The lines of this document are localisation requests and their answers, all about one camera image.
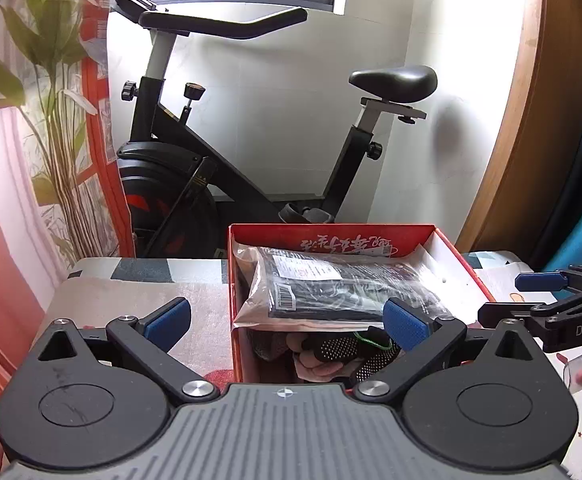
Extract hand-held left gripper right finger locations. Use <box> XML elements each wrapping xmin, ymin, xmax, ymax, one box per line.
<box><xmin>353</xmin><ymin>297</ymin><xmax>540</xmax><ymax>402</ymax></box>

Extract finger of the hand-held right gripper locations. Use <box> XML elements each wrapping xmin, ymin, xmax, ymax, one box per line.
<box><xmin>515</xmin><ymin>270</ymin><xmax>582</xmax><ymax>292</ymax></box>
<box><xmin>477</xmin><ymin>301</ymin><xmax>568</xmax><ymax>333</ymax></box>

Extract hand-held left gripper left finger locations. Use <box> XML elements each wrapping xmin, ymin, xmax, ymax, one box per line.
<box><xmin>35</xmin><ymin>297</ymin><xmax>220</xmax><ymax>402</ymax></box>

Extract black fabric gloves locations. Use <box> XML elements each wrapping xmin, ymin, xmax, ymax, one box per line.
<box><xmin>296</xmin><ymin>326</ymin><xmax>403</xmax><ymax>387</ymax></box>

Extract clear packet with black garment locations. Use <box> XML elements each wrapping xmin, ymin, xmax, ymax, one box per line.
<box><xmin>233</xmin><ymin>245</ymin><xmax>452</xmax><ymax>332</ymax></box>

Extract red cardboard box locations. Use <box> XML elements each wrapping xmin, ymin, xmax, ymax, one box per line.
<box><xmin>227</xmin><ymin>223</ymin><xmax>496</xmax><ymax>385</ymax></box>

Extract printed bed sheet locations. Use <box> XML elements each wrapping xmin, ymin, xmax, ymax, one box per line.
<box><xmin>31</xmin><ymin>252</ymin><xmax>582</xmax><ymax>480</ymax></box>

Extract black exercise bike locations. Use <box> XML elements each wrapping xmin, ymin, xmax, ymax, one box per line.
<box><xmin>108</xmin><ymin>0</ymin><xmax>439</xmax><ymax>261</ymax></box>

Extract wooden panel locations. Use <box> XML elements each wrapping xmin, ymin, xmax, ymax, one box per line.
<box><xmin>455</xmin><ymin>0</ymin><xmax>582</xmax><ymax>257</ymax></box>

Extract printed plant backdrop cloth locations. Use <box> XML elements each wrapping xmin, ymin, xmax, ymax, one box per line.
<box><xmin>0</xmin><ymin>0</ymin><xmax>137</xmax><ymax>466</ymax></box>

